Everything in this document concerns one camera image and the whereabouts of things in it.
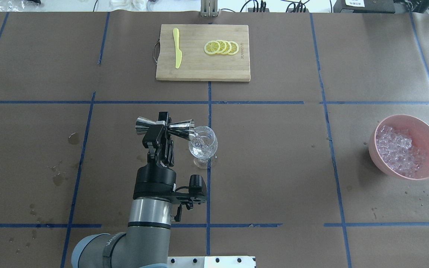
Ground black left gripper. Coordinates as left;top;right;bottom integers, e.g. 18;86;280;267
133;112;178;203

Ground steel double jigger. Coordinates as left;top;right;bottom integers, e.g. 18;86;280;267
136;117;195;141

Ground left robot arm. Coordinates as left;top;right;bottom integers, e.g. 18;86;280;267
71;112;177;268

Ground clear wine glass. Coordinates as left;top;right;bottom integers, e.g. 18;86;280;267
188;126;218;169

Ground clear ice cubes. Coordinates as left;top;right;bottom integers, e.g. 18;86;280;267
375;125;427;178

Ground bamboo cutting board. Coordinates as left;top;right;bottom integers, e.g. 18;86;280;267
156;24;251;82

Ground yellow plastic knife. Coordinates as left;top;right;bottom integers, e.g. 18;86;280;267
172;28;182;68

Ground brown paper table cover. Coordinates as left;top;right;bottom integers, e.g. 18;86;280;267
0;10;429;268

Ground lemon slice back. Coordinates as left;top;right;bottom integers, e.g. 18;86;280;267
228;41;239;55

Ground black box device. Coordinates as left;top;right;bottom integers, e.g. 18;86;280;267
333;0;395;14

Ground pink bowl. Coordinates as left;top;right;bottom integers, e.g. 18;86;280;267
368;114;429;181

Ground aluminium frame post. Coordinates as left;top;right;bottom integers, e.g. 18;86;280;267
200;0;219;17

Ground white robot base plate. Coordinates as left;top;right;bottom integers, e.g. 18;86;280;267
166;256;257;268

